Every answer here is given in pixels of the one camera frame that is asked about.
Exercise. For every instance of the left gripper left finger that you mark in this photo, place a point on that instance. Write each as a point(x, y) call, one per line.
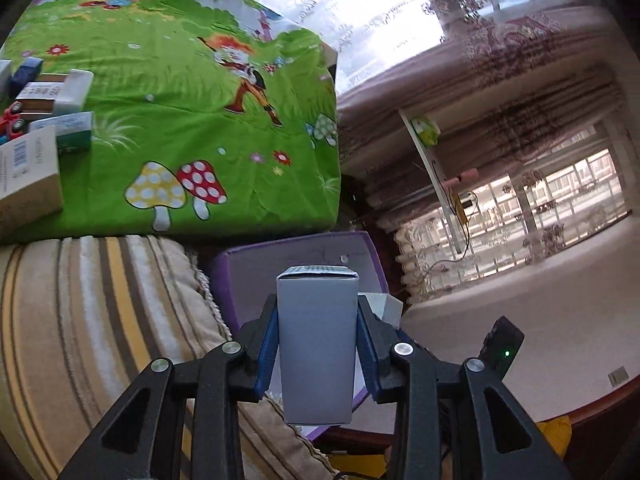
point(140, 436)

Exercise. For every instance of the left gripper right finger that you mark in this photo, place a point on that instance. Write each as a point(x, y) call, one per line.
point(444, 410)

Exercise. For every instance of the plain grey carton box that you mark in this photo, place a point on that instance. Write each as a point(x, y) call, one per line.
point(317, 346)

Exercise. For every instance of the green white medicine box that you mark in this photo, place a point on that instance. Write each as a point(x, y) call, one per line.
point(73, 132)

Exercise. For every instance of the red toy car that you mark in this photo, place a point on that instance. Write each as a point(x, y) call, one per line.
point(12, 125)

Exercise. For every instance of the brown white dental box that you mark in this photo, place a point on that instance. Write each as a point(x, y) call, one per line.
point(55, 94)

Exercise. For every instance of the yellow cloth on floor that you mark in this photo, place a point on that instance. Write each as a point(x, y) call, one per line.
point(558, 432)

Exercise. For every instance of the striped beige sofa cushion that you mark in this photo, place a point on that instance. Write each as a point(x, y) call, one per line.
point(80, 319)

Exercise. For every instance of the green cartoon mushroom cloth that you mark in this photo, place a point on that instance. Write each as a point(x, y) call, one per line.
point(210, 117)

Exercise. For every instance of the beige barcode carton box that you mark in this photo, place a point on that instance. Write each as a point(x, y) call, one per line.
point(30, 180)

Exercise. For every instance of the dark blue small box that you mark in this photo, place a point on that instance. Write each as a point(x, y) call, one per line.
point(28, 72)

